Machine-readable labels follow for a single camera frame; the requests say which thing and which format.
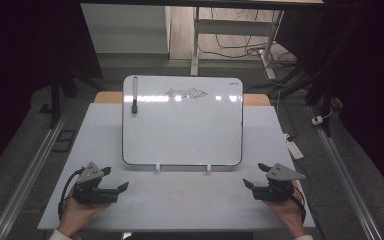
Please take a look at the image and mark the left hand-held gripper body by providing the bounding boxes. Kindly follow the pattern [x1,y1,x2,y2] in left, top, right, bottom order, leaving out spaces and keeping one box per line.
[72,162,120,205]

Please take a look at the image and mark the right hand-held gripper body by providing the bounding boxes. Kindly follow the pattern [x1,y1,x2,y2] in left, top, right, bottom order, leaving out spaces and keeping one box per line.
[251,163,307,202]

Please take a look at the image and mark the person's right hand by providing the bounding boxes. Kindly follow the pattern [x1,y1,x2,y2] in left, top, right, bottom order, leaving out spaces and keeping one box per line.
[264,181,309,237]

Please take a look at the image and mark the person's left hand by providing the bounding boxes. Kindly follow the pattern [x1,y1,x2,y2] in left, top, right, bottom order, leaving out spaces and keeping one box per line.
[58,196,111,236]

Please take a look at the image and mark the white power strip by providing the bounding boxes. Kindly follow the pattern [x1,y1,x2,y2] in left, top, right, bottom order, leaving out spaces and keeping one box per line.
[283,132,305,161]

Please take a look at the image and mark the white table cover sheet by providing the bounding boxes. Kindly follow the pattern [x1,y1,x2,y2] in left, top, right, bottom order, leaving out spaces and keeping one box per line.
[37,102,316,232]

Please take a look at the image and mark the wooden table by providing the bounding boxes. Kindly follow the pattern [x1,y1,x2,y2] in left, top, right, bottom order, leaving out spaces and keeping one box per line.
[93,91,272,107]

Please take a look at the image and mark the white whiteboard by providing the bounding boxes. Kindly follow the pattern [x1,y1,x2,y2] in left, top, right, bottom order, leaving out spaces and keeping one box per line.
[121,74,245,167]

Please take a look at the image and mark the whiteboard marker with black cap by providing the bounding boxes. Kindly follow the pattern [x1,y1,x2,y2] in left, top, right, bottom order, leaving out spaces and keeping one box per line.
[131,76,139,115]

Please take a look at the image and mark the black metal stand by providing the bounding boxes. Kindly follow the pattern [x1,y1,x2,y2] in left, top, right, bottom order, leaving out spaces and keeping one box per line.
[39,64,108,130]

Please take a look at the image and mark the white cabinet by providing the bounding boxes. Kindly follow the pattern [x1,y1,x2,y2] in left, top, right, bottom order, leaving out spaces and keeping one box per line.
[80,3,172,55]

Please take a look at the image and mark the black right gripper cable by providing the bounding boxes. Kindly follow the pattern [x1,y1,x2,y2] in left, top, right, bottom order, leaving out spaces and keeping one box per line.
[290,184,307,225]

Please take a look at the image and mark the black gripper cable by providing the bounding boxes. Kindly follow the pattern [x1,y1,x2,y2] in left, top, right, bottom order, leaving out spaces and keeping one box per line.
[290,184,307,225]
[57,167,86,222]

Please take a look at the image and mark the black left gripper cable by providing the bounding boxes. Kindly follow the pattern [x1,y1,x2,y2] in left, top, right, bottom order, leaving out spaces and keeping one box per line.
[57,167,86,222]

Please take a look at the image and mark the black rectangular floor frame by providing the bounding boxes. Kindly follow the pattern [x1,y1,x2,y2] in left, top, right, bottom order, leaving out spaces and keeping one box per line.
[51,128,78,154]

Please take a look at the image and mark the aluminium floor rail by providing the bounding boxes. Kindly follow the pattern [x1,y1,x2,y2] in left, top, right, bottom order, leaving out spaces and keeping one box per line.
[0,106,73,240]
[307,105,384,240]

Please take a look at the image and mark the black floor cables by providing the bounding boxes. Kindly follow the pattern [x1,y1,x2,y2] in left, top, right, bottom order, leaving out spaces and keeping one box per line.
[198,7,314,101]

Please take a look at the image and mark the white desk frame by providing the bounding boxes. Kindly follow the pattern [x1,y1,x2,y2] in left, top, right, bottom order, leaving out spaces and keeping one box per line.
[190,6,285,81]

